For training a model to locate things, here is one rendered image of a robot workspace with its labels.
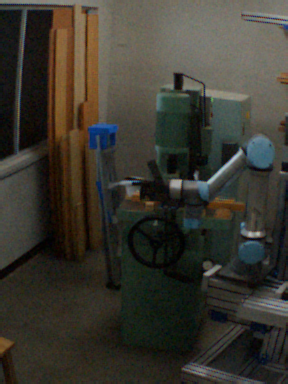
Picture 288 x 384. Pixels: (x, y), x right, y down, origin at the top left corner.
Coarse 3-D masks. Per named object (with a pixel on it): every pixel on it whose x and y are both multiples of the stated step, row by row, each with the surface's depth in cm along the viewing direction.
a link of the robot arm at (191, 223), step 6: (186, 204) 228; (192, 204) 227; (198, 204) 227; (186, 210) 229; (192, 210) 227; (198, 210) 228; (186, 216) 229; (192, 216) 228; (198, 216) 228; (186, 222) 230; (192, 222) 229; (198, 222) 229; (192, 228) 230; (198, 228) 231
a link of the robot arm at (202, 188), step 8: (184, 184) 226; (192, 184) 226; (200, 184) 226; (208, 184) 226; (184, 192) 226; (192, 192) 225; (200, 192) 225; (208, 192) 225; (192, 200) 226; (200, 200) 227
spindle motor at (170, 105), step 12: (168, 96) 288; (180, 96) 289; (156, 108) 297; (168, 108) 289; (180, 108) 289; (156, 120) 298; (168, 120) 291; (180, 120) 291; (156, 132) 300; (168, 132) 293; (180, 132) 294; (156, 144) 301; (168, 144) 295; (180, 144) 295
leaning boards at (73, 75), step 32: (64, 32) 416; (96, 32) 475; (64, 64) 425; (96, 64) 484; (64, 96) 433; (96, 96) 492; (64, 128) 440; (64, 160) 427; (64, 192) 434; (96, 192) 470; (64, 224) 446; (96, 224) 474; (64, 256) 455
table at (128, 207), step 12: (132, 204) 310; (144, 204) 311; (120, 216) 303; (132, 216) 301; (204, 216) 295; (156, 228) 290; (168, 228) 289; (204, 228) 295; (216, 228) 293; (228, 228) 292
